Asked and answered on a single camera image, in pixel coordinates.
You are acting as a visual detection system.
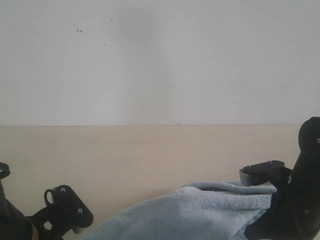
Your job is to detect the light blue fluffy towel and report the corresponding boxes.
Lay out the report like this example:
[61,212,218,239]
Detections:
[83,181,276,240]

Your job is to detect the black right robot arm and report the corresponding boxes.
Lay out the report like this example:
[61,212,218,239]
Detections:
[239,116,320,240]

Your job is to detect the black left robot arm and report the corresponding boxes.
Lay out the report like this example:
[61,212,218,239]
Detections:
[0,185,70,240]

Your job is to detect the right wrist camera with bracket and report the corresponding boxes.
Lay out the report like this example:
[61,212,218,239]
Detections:
[239,160,292,188]

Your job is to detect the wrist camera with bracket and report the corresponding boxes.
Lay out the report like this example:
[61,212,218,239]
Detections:
[239,160,292,188]
[27,185,94,240]

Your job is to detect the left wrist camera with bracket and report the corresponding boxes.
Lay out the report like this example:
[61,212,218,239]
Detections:
[27,185,94,240]

